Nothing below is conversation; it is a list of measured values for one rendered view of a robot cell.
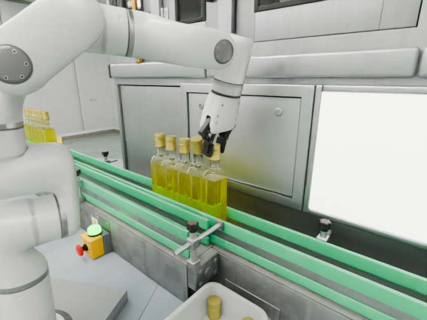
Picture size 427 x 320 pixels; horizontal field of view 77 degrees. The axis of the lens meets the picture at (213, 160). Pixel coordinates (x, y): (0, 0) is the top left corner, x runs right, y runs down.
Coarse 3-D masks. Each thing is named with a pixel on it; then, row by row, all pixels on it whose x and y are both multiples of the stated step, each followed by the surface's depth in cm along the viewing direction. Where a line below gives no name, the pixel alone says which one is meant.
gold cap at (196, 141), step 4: (196, 136) 76; (192, 140) 74; (196, 140) 74; (200, 140) 74; (192, 144) 75; (196, 144) 74; (200, 144) 75; (192, 148) 76; (196, 148) 75; (200, 148) 75; (196, 152) 76; (200, 152) 76
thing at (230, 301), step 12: (204, 288) 66; (216, 288) 67; (228, 288) 66; (192, 300) 62; (204, 300) 66; (228, 300) 65; (240, 300) 62; (180, 312) 59; (192, 312) 63; (204, 312) 66; (228, 312) 65; (240, 312) 63; (252, 312) 60; (264, 312) 59
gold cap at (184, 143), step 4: (180, 140) 79; (184, 140) 79; (188, 140) 79; (180, 144) 79; (184, 144) 79; (188, 144) 80; (180, 148) 80; (184, 148) 79; (188, 148) 80; (180, 152) 80; (184, 152) 80; (188, 152) 80
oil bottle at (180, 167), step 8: (176, 168) 82; (184, 168) 80; (176, 176) 82; (184, 176) 80; (176, 184) 83; (184, 184) 81; (176, 192) 84; (184, 192) 82; (176, 200) 85; (184, 200) 82
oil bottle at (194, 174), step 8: (192, 168) 77; (200, 168) 77; (192, 176) 77; (200, 176) 76; (192, 184) 78; (200, 184) 77; (192, 192) 79; (200, 192) 78; (192, 200) 80; (200, 200) 78; (200, 208) 79
